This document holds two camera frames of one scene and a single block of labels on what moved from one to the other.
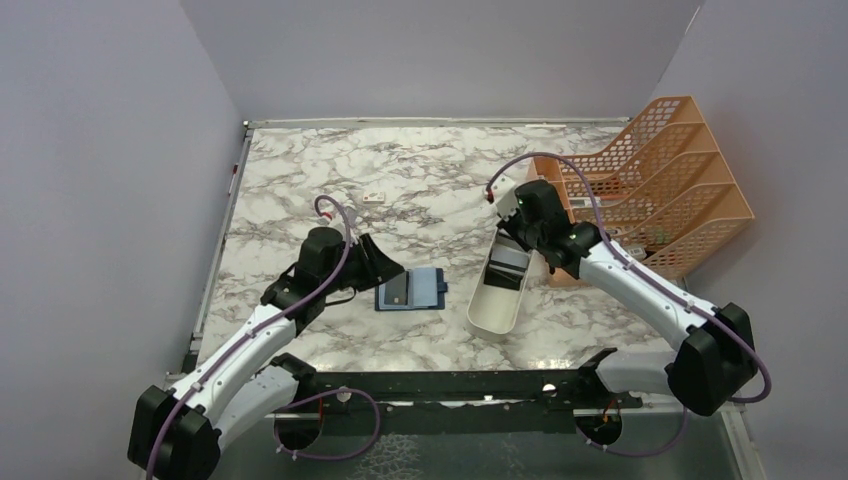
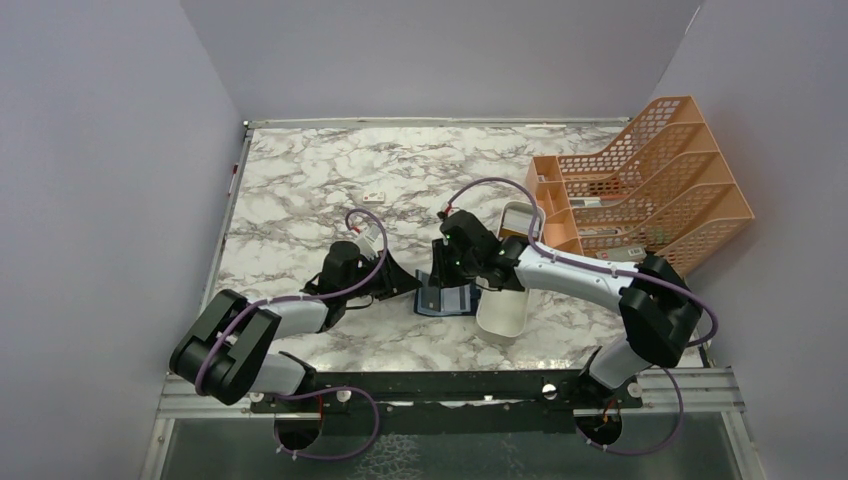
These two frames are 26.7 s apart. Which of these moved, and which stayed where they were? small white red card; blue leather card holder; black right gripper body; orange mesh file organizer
Moved: black right gripper body; blue leather card holder
Stayed: small white red card; orange mesh file organizer
